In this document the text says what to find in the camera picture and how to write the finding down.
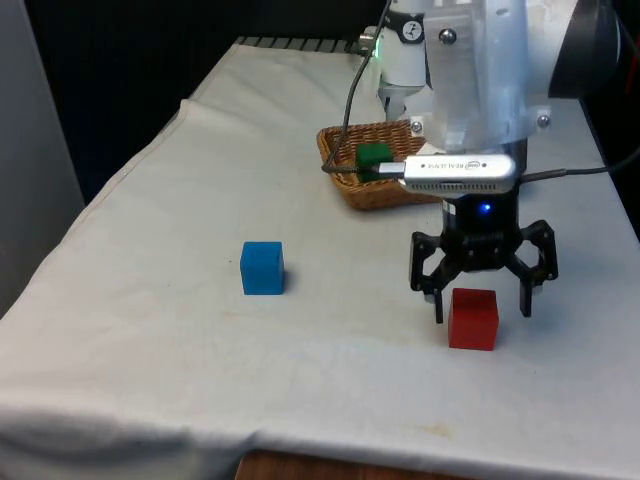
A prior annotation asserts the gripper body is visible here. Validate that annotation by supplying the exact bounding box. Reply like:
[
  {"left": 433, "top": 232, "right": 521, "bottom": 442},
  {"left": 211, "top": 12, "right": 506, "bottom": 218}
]
[{"left": 439, "top": 139, "right": 530, "bottom": 275}]

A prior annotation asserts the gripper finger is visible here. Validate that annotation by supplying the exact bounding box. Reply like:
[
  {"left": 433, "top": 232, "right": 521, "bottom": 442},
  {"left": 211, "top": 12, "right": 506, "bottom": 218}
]
[
  {"left": 409, "top": 230, "right": 470, "bottom": 325},
  {"left": 504, "top": 219, "right": 559, "bottom": 318}
]

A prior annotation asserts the green block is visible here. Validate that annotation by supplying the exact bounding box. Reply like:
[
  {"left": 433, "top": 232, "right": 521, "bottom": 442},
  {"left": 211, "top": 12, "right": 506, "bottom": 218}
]
[{"left": 355, "top": 143, "right": 393, "bottom": 184}]

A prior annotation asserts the wicker basket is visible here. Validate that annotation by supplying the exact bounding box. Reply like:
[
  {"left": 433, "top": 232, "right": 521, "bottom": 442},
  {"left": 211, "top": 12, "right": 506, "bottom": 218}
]
[{"left": 316, "top": 119, "right": 447, "bottom": 212}]

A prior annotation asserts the black cable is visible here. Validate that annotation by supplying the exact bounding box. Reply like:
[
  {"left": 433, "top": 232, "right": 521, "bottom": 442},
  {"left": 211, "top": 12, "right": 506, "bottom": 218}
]
[
  {"left": 321, "top": 0, "right": 407, "bottom": 181},
  {"left": 517, "top": 148, "right": 640, "bottom": 184}
]

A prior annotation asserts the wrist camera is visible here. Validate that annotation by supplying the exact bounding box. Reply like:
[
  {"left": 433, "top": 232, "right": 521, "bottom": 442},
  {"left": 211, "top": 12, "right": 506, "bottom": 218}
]
[{"left": 398, "top": 153, "right": 518, "bottom": 196}]

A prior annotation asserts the blue cube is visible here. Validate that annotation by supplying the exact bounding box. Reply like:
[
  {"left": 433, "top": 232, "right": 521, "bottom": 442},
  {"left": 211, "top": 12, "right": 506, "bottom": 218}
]
[{"left": 239, "top": 241, "right": 286, "bottom": 297}]

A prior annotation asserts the red cube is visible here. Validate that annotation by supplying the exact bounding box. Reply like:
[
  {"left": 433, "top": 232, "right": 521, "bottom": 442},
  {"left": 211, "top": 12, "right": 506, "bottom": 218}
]
[{"left": 447, "top": 287, "right": 502, "bottom": 351}]

